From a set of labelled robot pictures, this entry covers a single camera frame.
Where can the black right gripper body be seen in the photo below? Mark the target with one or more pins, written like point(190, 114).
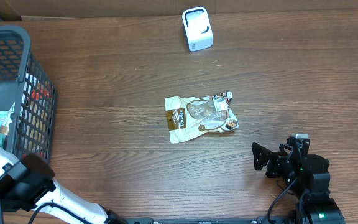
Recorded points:
point(279, 169)

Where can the beige bread snack bag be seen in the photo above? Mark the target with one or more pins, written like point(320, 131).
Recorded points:
point(189, 118)

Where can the orange spaghetti pack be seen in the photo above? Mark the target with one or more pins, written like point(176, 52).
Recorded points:
point(35, 123)

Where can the white cream tube brown cap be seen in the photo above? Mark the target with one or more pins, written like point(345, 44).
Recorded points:
point(9, 115)

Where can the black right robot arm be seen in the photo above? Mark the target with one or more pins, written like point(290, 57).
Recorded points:
point(305, 175)

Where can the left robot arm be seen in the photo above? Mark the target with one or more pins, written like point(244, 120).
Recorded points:
point(29, 184)

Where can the white barcode scanner stand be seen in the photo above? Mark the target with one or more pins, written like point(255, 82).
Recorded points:
point(197, 28)

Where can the grey plastic mesh basket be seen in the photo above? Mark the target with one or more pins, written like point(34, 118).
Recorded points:
point(16, 60)

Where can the brown cardboard back panel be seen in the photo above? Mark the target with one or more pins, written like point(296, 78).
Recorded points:
point(12, 10)

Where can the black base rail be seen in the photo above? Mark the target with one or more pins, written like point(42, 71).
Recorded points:
point(147, 220)

